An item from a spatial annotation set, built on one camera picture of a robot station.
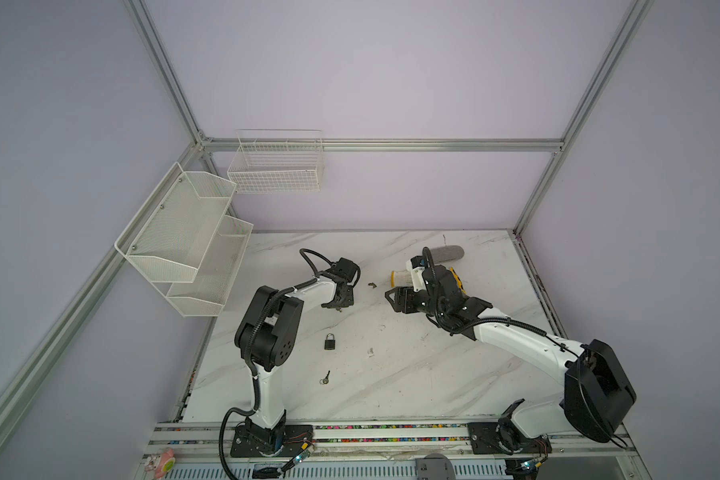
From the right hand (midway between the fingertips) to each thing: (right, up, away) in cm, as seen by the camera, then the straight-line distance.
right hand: (391, 293), depth 82 cm
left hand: (-17, -5, +17) cm, 24 cm away
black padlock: (-19, -17, +8) cm, 26 cm away
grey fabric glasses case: (+23, +12, +29) cm, 39 cm away
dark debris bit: (-5, 0, +22) cm, 23 cm away
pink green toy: (-53, -38, -14) cm, 67 cm away
